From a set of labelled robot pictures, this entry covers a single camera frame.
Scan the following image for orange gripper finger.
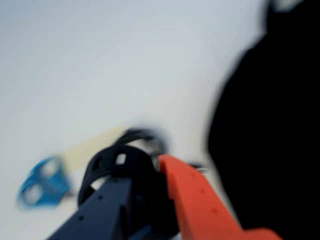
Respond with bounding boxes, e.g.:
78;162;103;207
158;154;284;240

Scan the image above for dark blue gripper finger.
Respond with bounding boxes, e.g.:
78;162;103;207
46;176;133;240

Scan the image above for black fabric bag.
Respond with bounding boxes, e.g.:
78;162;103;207
206;0;320;240

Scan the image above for beige masking tape strip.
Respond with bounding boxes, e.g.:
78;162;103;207
61;124;131;171

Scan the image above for scissors with blue handles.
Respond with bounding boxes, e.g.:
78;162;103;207
15;154;74;211

